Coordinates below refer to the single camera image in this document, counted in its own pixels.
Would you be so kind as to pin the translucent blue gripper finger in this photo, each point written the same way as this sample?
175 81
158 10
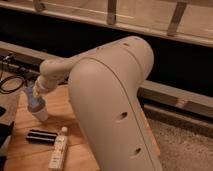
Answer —
34 103

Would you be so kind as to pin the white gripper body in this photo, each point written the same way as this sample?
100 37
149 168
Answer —
42 87

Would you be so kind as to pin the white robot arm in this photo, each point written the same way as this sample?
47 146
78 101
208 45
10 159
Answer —
102 86

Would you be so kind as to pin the black rectangular block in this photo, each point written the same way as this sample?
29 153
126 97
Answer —
38 136

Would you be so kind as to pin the black object at left edge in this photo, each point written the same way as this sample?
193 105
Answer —
5 133

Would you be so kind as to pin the wooden board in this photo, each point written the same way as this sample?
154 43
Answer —
31 145

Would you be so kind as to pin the white plastic bottle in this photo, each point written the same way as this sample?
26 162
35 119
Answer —
58 155

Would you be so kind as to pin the wooden shelf rail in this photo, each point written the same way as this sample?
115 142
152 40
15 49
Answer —
188 21

